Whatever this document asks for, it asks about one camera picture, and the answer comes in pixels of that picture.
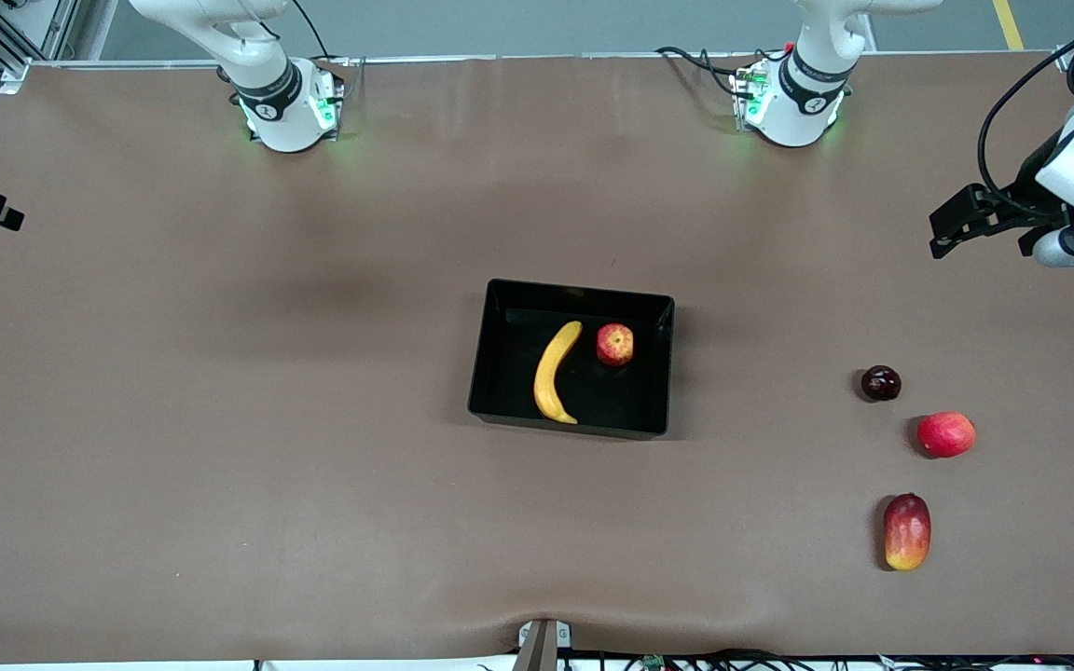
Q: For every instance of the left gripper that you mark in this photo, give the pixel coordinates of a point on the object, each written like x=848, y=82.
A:
x=1029, y=183

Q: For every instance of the red yellow striped apple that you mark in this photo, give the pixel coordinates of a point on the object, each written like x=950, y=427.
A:
x=614, y=344

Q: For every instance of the yellow banana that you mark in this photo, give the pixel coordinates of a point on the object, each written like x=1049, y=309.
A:
x=551, y=373

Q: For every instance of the black rectangular plastic box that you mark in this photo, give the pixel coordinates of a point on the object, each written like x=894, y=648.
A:
x=509, y=373

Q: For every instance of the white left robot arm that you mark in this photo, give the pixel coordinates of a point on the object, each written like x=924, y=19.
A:
x=803, y=93

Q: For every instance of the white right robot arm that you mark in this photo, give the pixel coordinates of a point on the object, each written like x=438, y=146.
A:
x=276, y=102

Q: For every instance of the dark purple plum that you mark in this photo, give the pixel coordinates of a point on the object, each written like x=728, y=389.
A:
x=881, y=384

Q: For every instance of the red yellow mango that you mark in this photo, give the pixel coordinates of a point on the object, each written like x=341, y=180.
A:
x=907, y=531

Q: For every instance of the small green circuit board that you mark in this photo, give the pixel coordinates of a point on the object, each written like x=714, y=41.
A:
x=654, y=662

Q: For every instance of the metal table clamp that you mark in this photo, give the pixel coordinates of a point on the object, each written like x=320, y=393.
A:
x=542, y=648

